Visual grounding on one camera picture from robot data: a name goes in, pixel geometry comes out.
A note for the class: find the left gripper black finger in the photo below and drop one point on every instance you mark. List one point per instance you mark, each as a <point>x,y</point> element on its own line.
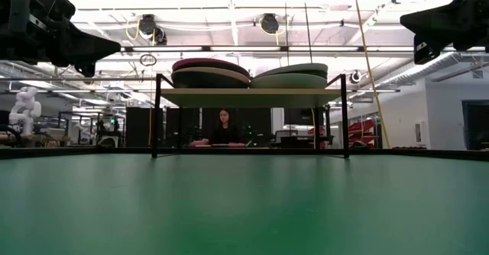
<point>84,47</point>

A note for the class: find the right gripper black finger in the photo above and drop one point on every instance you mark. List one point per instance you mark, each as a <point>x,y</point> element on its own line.
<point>447,22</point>

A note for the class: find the hot pink round plate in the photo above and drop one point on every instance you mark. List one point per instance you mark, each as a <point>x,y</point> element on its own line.
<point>206,62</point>

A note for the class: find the dark grey round plate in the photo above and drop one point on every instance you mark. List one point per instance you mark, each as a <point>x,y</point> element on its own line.
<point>206,82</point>

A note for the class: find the black round plate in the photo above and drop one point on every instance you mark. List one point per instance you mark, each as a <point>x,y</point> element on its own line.
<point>319,74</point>

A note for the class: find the salmon pink round plate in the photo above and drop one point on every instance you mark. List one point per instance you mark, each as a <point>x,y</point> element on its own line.
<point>225,73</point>

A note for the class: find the pale mint round plate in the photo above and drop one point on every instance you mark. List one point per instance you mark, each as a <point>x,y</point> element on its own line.
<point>294,68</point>

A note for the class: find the light wooden shelf board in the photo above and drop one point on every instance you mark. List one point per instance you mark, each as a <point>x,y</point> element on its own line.
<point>248,97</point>

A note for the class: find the white robot figure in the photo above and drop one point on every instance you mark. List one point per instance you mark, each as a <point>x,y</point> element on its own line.
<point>24,110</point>

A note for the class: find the black partition cabinet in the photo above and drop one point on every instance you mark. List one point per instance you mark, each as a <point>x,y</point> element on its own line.
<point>139,127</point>

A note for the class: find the wooden workbench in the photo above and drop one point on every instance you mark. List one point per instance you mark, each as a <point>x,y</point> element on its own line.
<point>38,137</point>

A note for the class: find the small black ceiling reel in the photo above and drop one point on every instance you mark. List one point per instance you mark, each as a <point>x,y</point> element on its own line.
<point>355,76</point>

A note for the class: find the red storage bins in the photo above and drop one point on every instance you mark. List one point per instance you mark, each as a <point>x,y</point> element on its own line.
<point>361,131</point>

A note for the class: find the person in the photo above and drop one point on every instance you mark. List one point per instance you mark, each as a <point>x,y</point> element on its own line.
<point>224,134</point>

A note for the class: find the sage green round plate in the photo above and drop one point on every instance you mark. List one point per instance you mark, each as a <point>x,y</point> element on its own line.
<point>290,82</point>

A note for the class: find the black monitor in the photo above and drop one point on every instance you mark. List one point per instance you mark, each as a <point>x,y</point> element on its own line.
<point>302,115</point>

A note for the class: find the green table mat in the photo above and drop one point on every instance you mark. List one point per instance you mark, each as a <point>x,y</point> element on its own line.
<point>244,209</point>

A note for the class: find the black workstation frame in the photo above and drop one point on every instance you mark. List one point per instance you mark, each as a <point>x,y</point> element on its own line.
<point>111,133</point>

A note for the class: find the black aluminium rig frame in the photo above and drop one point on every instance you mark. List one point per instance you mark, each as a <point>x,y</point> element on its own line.
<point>76,151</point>

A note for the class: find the black metal shelf frame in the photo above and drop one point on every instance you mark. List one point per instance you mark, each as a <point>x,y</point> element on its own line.
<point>156,125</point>

